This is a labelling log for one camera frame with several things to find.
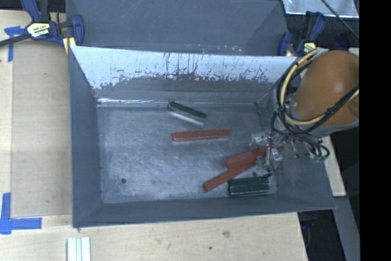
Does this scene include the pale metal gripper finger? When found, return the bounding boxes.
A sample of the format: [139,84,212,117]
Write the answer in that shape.
[264,145,285,164]
[250,133,272,148]

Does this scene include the dark green flat block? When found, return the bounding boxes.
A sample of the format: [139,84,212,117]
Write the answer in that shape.
[167,100,208,127]
[227,175,271,197]

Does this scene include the red-brown flat block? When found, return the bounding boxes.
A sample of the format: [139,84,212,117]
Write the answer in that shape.
[171,128,232,142]
[203,161,258,193]
[224,145,285,170]

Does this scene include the pale wood flat board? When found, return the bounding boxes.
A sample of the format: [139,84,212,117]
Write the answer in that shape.
[10,42,74,218]

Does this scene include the grey metal bin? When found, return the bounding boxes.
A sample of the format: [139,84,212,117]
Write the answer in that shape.
[64,0,337,229]

